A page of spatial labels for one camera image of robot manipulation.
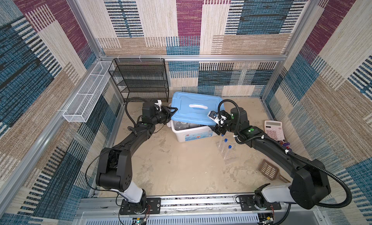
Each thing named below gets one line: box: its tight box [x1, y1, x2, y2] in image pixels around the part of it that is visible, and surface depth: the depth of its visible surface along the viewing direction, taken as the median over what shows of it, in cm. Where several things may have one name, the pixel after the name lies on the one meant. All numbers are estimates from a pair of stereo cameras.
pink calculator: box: [263, 120, 286, 142], surface depth 101 cm
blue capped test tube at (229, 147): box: [225, 144, 233, 162], surface depth 82 cm
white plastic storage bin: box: [166, 120, 218, 143], surface depth 87 cm
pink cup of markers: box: [279, 139, 292, 150], surface depth 84 cm
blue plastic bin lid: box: [170, 91, 220, 127], surface depth 90 cm
